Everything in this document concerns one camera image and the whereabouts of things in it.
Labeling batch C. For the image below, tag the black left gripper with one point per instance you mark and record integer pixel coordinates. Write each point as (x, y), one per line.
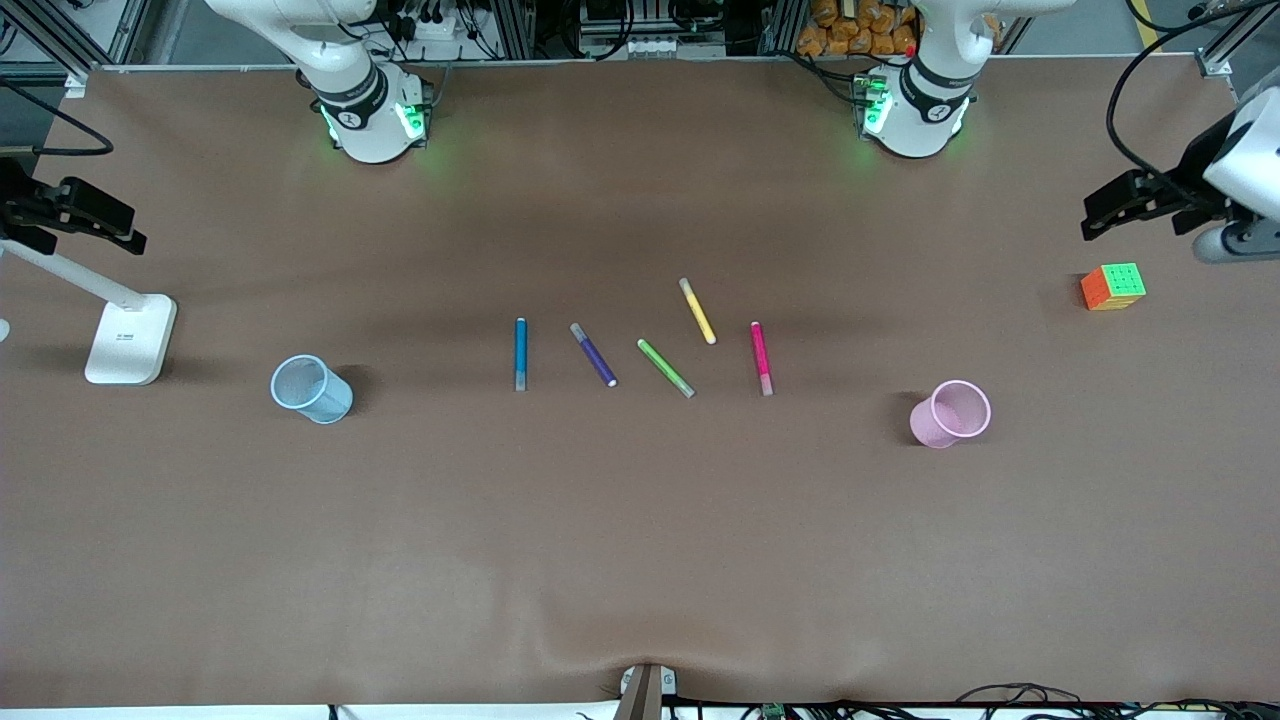
(1189, 169)

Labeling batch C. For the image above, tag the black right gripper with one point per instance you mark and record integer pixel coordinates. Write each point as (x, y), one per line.
(20, 205)

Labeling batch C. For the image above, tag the pink marker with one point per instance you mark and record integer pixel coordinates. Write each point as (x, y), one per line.
(760, 352)

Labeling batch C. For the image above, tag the blue marker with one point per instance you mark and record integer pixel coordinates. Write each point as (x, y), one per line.
(521, 350)

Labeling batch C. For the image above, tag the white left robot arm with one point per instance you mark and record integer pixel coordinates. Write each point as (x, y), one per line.
(930, 100)

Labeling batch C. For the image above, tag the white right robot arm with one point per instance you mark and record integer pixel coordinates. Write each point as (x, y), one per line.
(350, 60)

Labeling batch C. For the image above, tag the colourful puzzle cube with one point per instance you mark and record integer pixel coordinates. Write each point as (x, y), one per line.
(1115, 285)

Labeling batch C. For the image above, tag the light blue mesh cup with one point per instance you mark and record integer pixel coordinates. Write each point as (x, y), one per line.
(325, 400)

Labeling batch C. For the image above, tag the pink mesh cup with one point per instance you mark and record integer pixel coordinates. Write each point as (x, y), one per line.
(930, 425)

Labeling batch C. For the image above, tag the bag of orange items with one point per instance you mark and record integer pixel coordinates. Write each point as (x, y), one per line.
(850, 35)

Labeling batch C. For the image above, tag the white power strip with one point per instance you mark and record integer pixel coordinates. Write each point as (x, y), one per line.
(435, 27)

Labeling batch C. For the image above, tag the yellow marker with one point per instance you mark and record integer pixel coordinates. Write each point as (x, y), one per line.
(698, 312)

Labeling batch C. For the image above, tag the green marker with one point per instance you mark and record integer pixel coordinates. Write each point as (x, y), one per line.
(663, 366)

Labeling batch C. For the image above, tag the silver equipment rack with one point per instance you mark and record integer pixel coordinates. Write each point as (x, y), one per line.
(640, 45)

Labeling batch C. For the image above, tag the purple marker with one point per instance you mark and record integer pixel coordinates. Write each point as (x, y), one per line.
(595, 358)

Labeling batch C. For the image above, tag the aluminium frame post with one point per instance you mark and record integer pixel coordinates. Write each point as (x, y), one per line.
(45, 35)
(1225, 55)

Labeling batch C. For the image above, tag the metal table edge bracket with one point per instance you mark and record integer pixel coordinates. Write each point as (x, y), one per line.
(640, 695)

